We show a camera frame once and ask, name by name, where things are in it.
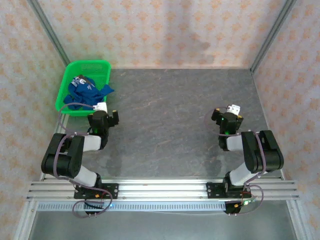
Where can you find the plain blue t-shirt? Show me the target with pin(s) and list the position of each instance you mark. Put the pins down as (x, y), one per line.
(85, 97)

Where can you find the blue t-shirt with white print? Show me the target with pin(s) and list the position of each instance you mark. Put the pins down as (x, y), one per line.
(81, 83)

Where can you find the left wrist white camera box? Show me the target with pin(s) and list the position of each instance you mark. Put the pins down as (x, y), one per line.
(101, 107)

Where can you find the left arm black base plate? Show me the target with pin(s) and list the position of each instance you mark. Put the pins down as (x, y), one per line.
(111, 191)

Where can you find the aluminium frame post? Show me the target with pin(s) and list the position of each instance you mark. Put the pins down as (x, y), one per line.
(272, 35)
(50, 32)

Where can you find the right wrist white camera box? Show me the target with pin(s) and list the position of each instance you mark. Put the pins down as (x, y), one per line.
(233, 109)

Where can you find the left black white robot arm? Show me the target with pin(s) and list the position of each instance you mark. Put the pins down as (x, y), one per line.
(65, 160)

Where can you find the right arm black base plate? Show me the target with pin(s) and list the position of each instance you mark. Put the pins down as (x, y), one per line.
(212, 190)

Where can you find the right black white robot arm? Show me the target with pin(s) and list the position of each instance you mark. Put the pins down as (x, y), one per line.
(265, 155)

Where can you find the green plastic basket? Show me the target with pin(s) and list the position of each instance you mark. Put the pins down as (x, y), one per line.
(83, 67)

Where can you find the aluminium mounting rail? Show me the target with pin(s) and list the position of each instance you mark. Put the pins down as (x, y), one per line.
(162, 190)

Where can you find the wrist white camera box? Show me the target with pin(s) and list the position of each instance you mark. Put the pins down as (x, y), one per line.
(233, 109)
(101, 107)

